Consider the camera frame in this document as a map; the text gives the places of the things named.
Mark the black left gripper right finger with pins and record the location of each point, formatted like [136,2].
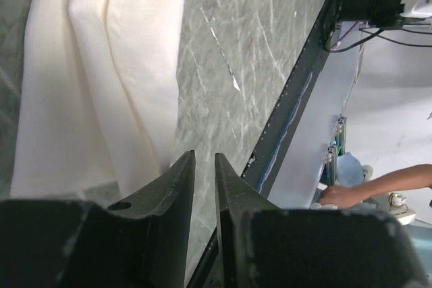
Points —
[262,245]

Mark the person's bare hand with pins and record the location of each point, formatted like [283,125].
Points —
[336,195]

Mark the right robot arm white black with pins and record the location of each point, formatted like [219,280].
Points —
[384,14]

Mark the white cloth napkin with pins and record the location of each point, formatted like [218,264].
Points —
[99,96]

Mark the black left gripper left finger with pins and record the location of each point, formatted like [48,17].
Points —
[139,241]

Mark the light blue cap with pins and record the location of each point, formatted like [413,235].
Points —
[349,170]

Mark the person's bare forearm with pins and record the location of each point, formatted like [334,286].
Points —
[410,178]

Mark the white power strip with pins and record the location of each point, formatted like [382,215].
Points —
[399,208]

